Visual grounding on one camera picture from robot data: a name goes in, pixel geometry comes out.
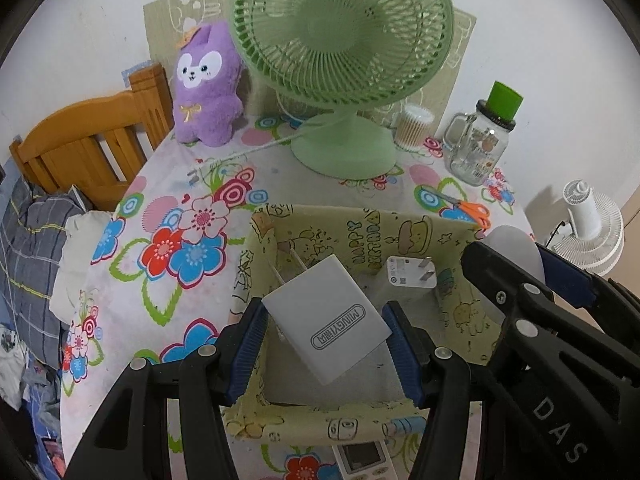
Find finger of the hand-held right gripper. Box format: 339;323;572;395
461;241;557;357
534;244;640;311

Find glass mug jar green lid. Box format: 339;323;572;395
442;80;525;187

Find green desk fan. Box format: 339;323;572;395
229;0;456;180

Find wooden chair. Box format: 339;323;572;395
9;62;176;211

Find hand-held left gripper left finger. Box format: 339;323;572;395
62;297;268;480

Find floral tablecloth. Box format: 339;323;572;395
60;110;536;480

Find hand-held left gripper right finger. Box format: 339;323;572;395
382;300;481;480

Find white round puck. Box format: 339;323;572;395
479;225;546;311

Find orange handled scissors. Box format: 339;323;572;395
434;191;493;232

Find white remote control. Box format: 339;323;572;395
332;439;401;480

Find purple plush toy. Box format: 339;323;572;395
172;19;246;147

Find white cloth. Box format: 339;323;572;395
49;210;116;322

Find white fan cable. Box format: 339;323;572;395
192;125;321;166

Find yellow printed fabric storage box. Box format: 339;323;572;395
222;203;503;453

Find cotton swab jar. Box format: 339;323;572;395
395;103;435;151

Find black power cable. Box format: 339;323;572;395
545;220;568;248

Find small white plug charger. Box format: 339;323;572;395
384;255;439;306

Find grey plaid blanket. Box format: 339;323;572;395
0;175;96;366

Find white standing fan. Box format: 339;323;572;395
547;179;625;277

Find white rectangular power adapter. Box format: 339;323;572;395
261;250;392;387

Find pile of clothes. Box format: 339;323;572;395
0;325;66;480

